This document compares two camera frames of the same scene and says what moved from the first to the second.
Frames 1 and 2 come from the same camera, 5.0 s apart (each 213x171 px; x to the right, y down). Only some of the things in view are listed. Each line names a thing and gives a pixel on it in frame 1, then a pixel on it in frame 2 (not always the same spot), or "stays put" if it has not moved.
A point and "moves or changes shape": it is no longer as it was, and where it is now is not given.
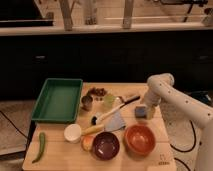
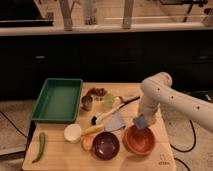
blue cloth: x=116 y=122 stays put
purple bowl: x=105 y=146 stays put
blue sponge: x=140 y=112 moves or changes shape
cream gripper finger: x=150 y=110 -> x=151 y=120
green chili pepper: x=42 y=146 stays put
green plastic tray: x=58 y=101 stays put
